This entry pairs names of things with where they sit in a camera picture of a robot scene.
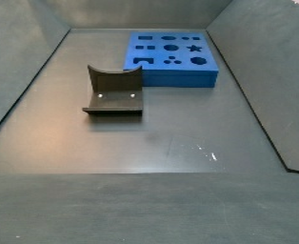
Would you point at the black curved holder stand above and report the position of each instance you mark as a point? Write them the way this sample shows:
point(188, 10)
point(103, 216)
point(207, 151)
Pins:
point(118, 91)

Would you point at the blue shape sorter board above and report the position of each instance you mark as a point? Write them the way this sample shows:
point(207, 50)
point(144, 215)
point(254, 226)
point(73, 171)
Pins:
point(175, 58)

